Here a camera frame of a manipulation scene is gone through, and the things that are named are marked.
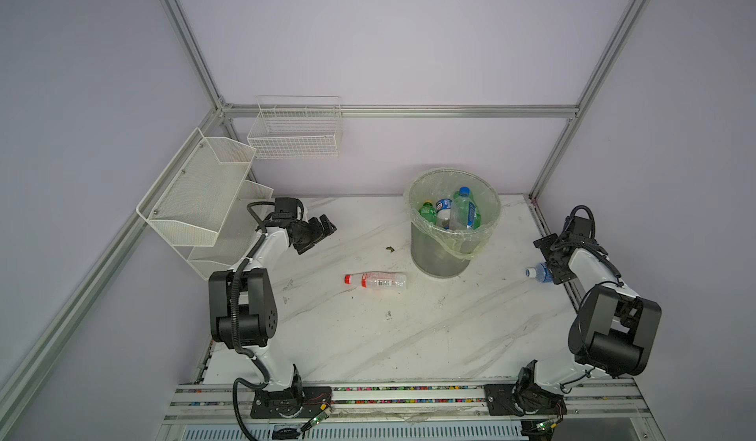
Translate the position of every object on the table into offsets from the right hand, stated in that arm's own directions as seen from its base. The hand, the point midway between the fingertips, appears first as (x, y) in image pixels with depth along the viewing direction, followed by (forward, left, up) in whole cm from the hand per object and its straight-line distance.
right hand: (540, 252), depth 92 cm
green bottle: (+9, +36, +11) cm, 38 cm away
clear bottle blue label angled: (-4, -1, -5) cm, 7 cm away
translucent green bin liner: (+18, +31, +14) cm, 38 cm away
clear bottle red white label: (-6, +54, -5) cm, 55 cm away
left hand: (+6, +69, +3) cm, 69 cm away
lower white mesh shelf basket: (-11, +83, +26) cm, 87 cm away
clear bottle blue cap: (+10, +31, +11) cm, 34 cm away
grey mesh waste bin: (-2, +34, 0) cm, 34 cm away
